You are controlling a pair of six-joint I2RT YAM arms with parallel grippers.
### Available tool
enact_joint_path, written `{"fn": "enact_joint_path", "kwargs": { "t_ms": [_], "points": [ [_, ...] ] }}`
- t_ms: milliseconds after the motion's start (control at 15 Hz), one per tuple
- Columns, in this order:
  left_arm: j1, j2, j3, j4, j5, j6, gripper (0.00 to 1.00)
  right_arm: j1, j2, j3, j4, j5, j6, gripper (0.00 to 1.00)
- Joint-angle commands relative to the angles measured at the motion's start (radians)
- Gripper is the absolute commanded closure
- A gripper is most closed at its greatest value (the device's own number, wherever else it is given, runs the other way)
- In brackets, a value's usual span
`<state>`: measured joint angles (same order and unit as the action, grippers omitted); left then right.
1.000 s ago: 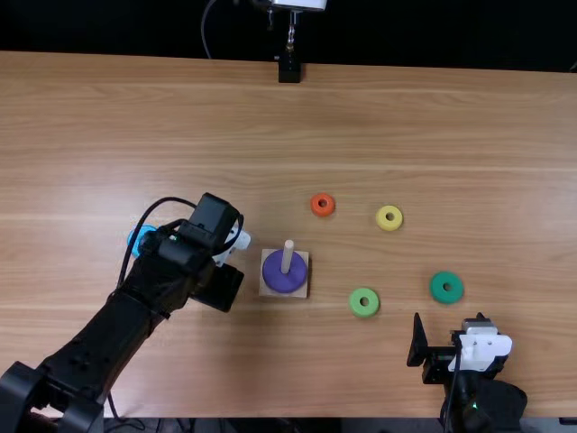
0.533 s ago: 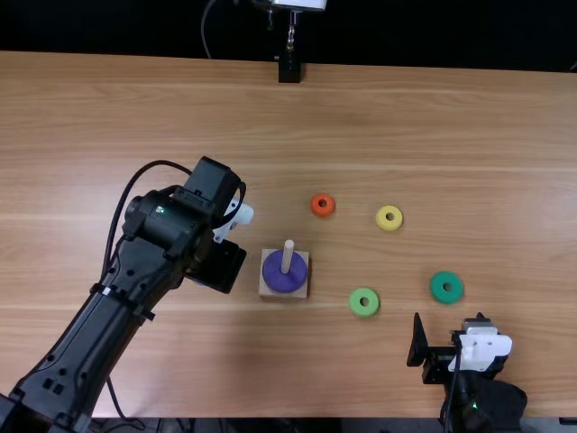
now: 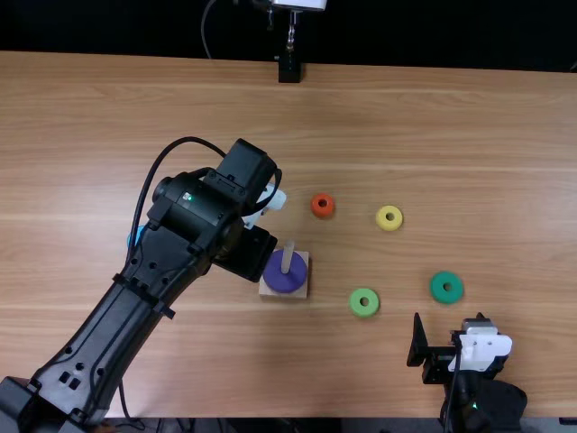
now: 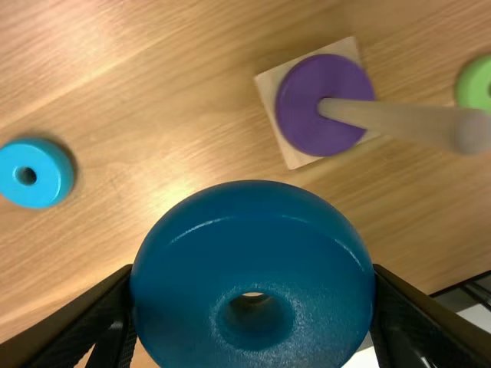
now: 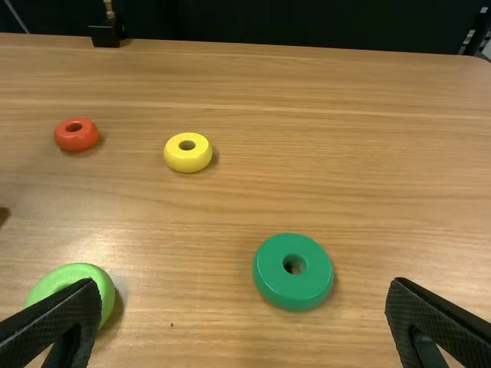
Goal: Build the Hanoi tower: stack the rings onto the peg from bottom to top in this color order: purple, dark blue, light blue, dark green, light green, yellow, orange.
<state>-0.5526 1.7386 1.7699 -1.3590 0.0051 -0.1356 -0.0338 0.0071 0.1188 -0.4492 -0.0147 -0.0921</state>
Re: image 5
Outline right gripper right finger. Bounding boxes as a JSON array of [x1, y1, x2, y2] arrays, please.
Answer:
[[384, 276, 491, 368]]

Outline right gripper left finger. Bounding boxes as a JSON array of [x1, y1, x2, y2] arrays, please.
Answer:
[[0, 278, 104, 368]]

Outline black clamp stand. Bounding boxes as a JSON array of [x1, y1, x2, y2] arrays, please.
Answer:
[[87, 0, 128, 49]]

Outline light green ring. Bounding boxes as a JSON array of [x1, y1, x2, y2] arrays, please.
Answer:
[[24, 262, 117, 331]]

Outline dark green ring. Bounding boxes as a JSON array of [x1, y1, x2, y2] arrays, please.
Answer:
[[252, 232, 334, 312]]

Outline orange ring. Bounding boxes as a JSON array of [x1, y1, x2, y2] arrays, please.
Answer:
[[53, 117, 100, 153]]

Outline yellow ring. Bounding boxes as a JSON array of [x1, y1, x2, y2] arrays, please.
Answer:
[[163, 132, 214, 174]]

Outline grey hanging cable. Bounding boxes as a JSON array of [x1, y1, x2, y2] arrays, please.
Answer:
[[6, 0, 31, 35]]

